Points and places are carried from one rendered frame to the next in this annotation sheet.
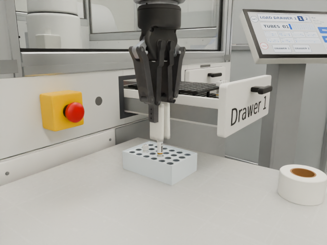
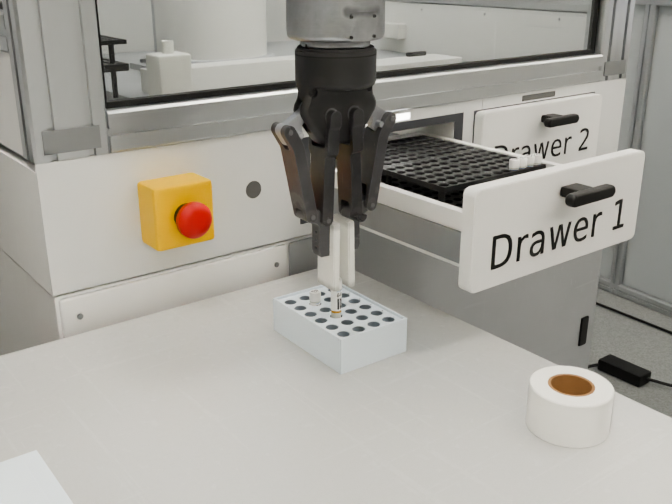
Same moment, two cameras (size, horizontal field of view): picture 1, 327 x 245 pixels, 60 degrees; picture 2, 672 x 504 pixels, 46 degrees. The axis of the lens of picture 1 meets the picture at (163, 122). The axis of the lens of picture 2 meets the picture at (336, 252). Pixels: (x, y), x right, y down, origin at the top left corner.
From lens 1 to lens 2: 0.32 m
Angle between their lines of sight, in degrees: 16
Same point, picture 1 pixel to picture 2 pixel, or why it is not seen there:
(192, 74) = (494, 120)
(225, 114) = (471, 249)
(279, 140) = not seen: outside the picture
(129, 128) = not seen: hidden behind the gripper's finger
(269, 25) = not seen: outside the picture
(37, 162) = (131, 300)
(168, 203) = (315, 404)
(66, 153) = (185, 287)
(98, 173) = (226, 333)
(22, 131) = (106, 247)
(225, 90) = (472, 201)
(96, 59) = (250, 110)
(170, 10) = (345, 62)
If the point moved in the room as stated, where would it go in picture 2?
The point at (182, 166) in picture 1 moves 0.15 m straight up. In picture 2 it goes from (366, 341) to (369, 193)
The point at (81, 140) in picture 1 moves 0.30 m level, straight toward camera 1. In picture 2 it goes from (215, 265) to (172, 391)
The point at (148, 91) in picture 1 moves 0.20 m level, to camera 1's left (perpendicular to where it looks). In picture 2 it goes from (304, 202) to (113, 186)
